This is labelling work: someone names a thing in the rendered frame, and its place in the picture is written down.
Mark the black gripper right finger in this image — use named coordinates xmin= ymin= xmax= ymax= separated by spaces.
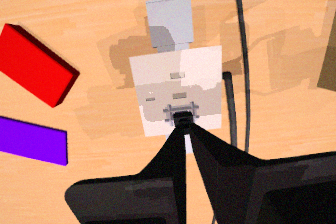
xmin=189 ymin=123 xmax=336 ymax=224

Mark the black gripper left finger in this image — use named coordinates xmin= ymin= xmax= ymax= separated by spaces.
xmin=64 ymin=124 xmax=187 ymax=224

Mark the purple flat block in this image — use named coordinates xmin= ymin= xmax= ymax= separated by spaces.
xmin=0 ymin=116 xmax=68 ymax=166

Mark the red rectangular block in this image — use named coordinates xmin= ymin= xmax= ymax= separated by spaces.
xmin=0 ymin=23 xmax=80 ymax=108

